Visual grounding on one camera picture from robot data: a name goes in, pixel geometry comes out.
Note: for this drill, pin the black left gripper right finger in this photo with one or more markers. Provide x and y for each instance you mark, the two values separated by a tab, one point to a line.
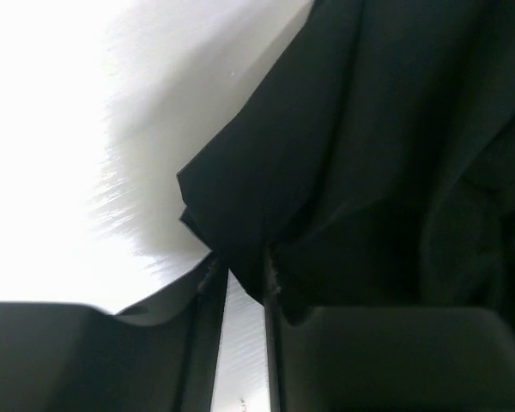
410	358

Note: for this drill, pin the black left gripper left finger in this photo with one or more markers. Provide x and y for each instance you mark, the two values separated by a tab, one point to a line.
159	354

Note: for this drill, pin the black shorts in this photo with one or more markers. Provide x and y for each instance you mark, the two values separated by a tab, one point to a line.
374	164

